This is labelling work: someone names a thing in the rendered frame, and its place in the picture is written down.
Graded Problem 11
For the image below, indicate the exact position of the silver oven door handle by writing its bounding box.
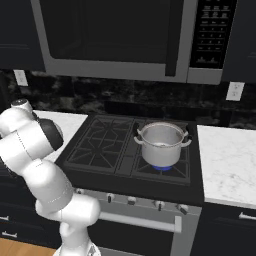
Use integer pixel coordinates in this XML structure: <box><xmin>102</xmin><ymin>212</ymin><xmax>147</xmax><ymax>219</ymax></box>
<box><xmin>98</xmin><ymin>211</ymin><xmax>183</xmax><ymax>234</ymax></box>

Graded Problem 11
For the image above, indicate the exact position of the dark upper cupboard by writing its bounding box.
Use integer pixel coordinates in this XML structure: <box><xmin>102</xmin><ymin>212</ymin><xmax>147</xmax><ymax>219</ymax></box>
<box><xmin>221</xmin><ymin>0</ymin><xmax>256</xmax><ymax>84</ymax></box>
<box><xmin>0</xmin><ymin>0</ymin><xmax>46</xmax><ymax>72</ymax></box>

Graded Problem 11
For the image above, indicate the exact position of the black microwave door handle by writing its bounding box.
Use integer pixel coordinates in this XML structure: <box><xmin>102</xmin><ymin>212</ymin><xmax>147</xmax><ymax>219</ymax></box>
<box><xmin>165</xmin><ymin>0</ymin><xmax>185</xmax><ymax>77</ymax></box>

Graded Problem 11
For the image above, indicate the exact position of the white wall socket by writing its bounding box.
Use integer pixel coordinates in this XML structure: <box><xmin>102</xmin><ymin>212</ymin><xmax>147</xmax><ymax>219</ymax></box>
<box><xmin>225</xmin><ymin>81</ymin><xmax>246</xmax><ymax>102</ymax></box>
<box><xmin>13</xmin><ymin>69</ymin><xmax>29</xmax><ymax>87</ymax></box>

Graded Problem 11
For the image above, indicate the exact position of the silver microwave oven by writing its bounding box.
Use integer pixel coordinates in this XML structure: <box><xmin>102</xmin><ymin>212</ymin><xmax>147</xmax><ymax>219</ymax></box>
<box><xmin>30</xmin><ymin>0</ymin><xmax>239</xmax><ymax>86</ymax></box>

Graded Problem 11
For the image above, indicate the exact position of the silver steel pot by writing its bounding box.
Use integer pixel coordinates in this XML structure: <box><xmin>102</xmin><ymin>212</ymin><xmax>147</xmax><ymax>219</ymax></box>
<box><xmin>133</xmin><ymin>121</ymin><xmax>193</xmax><ymax>168</ymax></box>

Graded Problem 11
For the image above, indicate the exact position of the silver oven door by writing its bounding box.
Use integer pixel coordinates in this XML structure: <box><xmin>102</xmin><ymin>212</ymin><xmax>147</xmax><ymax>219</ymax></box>
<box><xmin>87</xmin><ymin>193</ymin><xmax>203</xmax><ymax>256</ymax></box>

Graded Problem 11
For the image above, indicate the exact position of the black gas hob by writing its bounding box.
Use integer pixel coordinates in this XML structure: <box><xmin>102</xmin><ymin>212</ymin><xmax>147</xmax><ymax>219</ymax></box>
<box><xmin>54</xmin><ymin>113</ymin><xmax>205</xmax><ymax>207</ymax></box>

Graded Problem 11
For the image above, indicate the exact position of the microwave oven door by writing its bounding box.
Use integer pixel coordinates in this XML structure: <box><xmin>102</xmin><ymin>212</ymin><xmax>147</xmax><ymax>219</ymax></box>
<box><xmin>30</xmin><ymin>0</ymin><xmax>198</xmax><ymax>84</ymax></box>

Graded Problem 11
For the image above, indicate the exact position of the dark drawer front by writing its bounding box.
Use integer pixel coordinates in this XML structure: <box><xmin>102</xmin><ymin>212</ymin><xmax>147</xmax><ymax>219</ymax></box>
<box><xmin>0</xmin><ymin>201</ymin><xmax>63</xmax><ymax>250</ymax></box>
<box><xmin>189</xmin><ymin>202</ymin><xmax>256</xmax><ymax>256</ymax></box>
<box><xmin>0</xmin><ymin>161</ymin><xmax>38</xmax><ymax>231</ymax></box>

